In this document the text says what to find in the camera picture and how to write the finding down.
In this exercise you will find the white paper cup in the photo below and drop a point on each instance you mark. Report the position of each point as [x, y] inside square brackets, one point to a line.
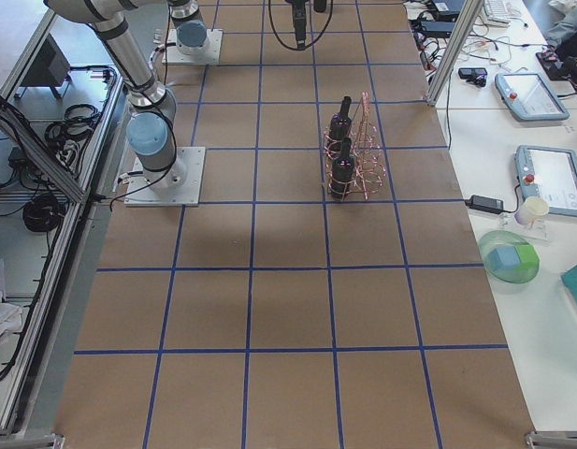
[531, 210]

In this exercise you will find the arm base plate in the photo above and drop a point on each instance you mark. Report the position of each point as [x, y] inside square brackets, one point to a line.
[208, 54]
[181, 185]

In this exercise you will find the dark wine bottle far slot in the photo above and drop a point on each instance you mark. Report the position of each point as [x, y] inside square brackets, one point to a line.
[339, 127]

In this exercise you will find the copper wire wine basket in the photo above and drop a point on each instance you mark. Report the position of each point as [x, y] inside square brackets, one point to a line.
[369, 169]

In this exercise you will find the green bowl with blocks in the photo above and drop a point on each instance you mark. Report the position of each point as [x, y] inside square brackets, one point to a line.
[508, 256]

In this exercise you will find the teach pendant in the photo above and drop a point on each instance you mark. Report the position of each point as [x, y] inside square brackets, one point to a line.
[550, 174]
[530, 98]

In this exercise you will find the aluminium frame post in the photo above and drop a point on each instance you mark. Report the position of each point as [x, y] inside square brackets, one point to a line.
[462, 28]

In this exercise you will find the teach pendant far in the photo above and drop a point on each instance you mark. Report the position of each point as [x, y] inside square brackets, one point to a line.
[530, 98]

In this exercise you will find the dark wine bottle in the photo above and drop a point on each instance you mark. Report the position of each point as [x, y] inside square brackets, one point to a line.
[320, 6]
[342, 169]

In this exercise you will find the teach pendant near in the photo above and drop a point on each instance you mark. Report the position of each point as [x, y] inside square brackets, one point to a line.
[550, 174]

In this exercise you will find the black power adapter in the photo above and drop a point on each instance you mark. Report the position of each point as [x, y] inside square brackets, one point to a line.
[485, 204]

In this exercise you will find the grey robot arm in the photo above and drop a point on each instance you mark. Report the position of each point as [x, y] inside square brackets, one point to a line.
[150, 131]
[192, 33]

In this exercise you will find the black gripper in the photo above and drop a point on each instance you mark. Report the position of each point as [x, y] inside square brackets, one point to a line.
[297, 14]

